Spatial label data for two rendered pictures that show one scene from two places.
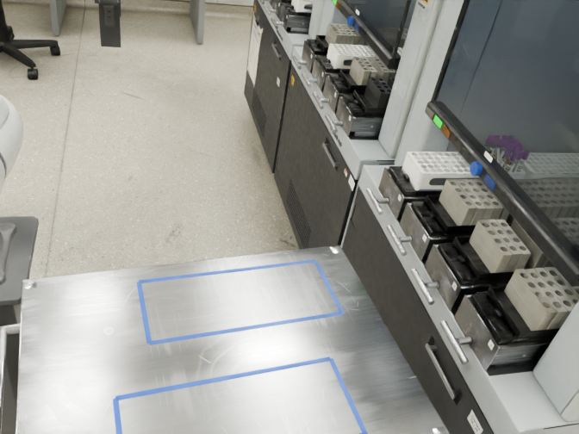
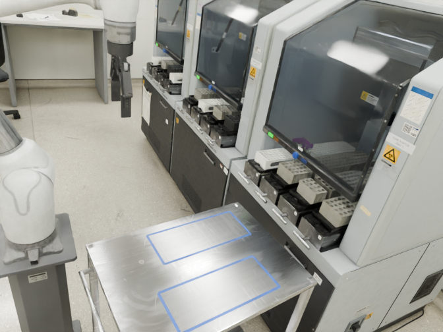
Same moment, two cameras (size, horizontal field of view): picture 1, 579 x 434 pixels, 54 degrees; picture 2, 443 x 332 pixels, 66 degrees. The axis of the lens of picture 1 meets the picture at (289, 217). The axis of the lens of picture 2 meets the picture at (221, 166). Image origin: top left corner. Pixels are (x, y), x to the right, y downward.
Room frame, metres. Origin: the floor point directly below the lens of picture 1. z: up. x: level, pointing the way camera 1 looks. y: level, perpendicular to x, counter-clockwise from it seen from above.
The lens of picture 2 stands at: (-0.19, 0.22, 1.64)
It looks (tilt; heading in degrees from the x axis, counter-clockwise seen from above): 30 degrees down; 347
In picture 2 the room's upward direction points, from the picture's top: 10 degrees clockwise
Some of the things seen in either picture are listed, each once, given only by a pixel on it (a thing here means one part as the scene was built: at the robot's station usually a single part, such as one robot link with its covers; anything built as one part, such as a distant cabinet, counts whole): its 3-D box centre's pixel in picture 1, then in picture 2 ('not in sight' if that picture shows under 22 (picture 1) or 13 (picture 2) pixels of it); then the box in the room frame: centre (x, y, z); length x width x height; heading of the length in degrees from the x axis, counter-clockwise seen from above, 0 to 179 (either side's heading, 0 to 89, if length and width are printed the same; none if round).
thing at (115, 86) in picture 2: not in sight; (115, 91); (0.96, 0.37, 1.22); 0.03 x 0.01 x 0.07; 110
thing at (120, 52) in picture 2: not in sight; (120, 56); (0.90, 0.35, 1.36); 0.08 x 0.07 x 0.09; 20
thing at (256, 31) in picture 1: (252, 49); (145, 104); (2.86, 0.35, 0.43); 0.27 x 0.02 x 0.36; 20
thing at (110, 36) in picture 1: (109, 24); (125, 106); (0.83, 0.32, 1.22); 0.03 x 0.01 x 0.07; 110
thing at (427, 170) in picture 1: (462, 172); (283, 158); (1.27, -0.42, 0.83); 0.30 x 0.10 x 0.06; 109
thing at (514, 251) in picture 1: (498, 246); (311, 191); (0.96, -0.45, 0.85); 0.12 x 0.02 x 0.06; 19
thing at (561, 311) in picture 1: (538, 300); (335, 213); (0.81, -0.50, 0.85); 0.12 x 0.02 x 0.06; 20
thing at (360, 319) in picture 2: not in sight; (356, 327); (0.68, -0.73, 0.29); 0.11 x 0.03 x 0.10; 110
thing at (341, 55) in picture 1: (370, 59); (221, 105); (1.94, -0.18, 0.83); 0.30 x 0.10 x 0.06; 110
